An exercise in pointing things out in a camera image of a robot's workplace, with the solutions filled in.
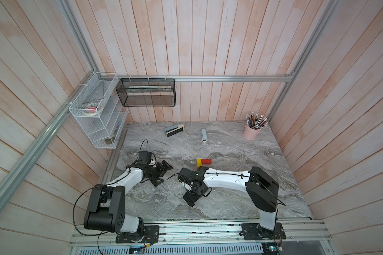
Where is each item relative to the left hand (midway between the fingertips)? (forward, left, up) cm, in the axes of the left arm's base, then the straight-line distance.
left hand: (169, 174), depth 88 cm
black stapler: (+34, +1, -1) cm, 34 cm away
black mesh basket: (+46, +16, +23) cm, 54 cm away
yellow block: (+10, -18, -4) cm, 21 cm away
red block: (+11, -22, -4) cm, 25 cm away
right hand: (-11, -13, -4) cm, 18 cm away
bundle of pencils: (+36, -57, +6) cm, 68 cm away
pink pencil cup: (+30, -54, 0) cm, 62 cm away
